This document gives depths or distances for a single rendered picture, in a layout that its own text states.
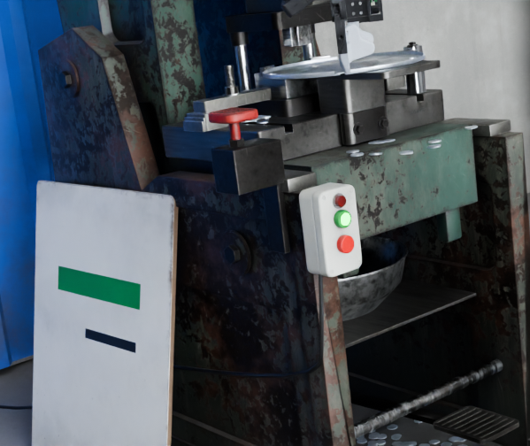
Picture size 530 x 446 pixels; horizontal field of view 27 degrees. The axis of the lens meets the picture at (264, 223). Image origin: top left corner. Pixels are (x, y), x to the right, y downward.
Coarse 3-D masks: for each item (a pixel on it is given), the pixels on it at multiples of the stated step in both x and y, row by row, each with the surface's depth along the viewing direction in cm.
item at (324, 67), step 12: (312, 60) 211; (324, 60) 211; (336, 60) 210; (360, 60) 197; (372, 60) 194; (384, 60) 198; (396, 60) 195; (408, 60) 187; (420, 60) 191; (264, 72) 200; (276, 72) 202; (288, 72) 199; (300, 72) 196; (312, 72) 193; (324, 72) 191; (336, 72) 188; (360, 72) 184
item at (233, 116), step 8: (216, 112) 171; (224, 112) 169; (232, 112) 168; (240, 112) 168; (248, 112) 168; (256, 112) 169; (216, 120) 170; (224, 120) 168; (232, 120) 167; (240, 120) 168; (232, 128) 171; (232, 136) 171; (240, 136) 171
